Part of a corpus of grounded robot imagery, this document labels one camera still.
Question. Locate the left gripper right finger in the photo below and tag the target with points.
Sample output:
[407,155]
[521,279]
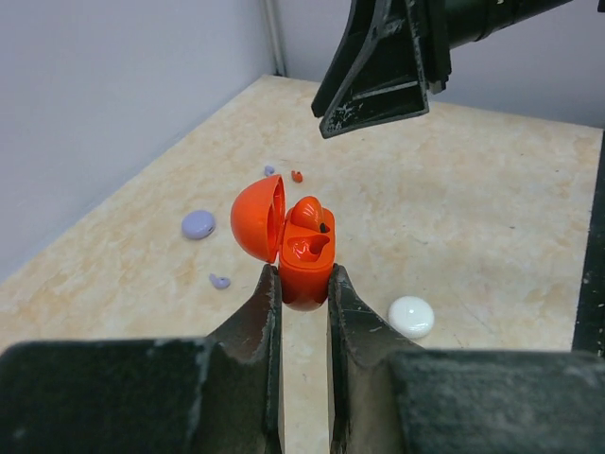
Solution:
[389,395]

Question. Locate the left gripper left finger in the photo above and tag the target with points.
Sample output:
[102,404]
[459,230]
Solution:
[221,393]

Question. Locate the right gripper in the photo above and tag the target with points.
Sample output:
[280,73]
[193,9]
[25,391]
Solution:
[391,52]

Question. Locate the white earbud charging case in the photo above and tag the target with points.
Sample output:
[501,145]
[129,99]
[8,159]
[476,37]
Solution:
[411,316]

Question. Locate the orange earbud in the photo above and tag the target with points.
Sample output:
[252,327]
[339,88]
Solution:
[308,213]
[296,176]

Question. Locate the purple earbud charging case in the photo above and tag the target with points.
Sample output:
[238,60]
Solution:
[198,224]

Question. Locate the orange earbud charging case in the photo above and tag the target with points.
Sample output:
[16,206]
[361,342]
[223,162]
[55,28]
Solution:
[260,223]

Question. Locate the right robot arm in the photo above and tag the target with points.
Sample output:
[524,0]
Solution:
[494,15]

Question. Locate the purple earbud left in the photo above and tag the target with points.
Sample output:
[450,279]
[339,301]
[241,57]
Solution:
[219,282]

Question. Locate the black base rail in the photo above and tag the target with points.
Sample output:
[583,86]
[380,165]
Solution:
[589,325]

